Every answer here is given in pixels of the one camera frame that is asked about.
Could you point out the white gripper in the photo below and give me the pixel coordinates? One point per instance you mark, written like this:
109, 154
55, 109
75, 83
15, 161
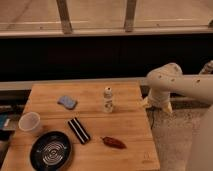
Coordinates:
160, 99

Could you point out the small white bottle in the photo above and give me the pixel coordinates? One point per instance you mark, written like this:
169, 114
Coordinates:
108, 100

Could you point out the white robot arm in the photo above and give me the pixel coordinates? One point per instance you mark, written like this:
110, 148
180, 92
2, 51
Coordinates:
169, 79

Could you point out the wooden table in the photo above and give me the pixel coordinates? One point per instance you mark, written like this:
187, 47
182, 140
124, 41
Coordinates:
127, 122

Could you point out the dark red chili pepper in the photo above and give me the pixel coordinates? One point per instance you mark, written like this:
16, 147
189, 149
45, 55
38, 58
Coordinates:
112, 142

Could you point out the black striped rectangular block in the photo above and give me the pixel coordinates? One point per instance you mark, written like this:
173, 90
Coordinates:
79, 130

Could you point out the blue sponge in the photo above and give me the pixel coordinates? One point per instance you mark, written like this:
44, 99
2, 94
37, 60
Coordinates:
67, 102

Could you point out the black round plate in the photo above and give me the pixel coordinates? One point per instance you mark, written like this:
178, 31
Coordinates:
50, 152

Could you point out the clear plastic cup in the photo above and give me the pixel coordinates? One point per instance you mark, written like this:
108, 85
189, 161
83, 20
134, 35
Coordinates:
30, 123

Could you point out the blue object at left edge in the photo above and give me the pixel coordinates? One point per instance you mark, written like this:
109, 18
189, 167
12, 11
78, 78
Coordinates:
4, 121

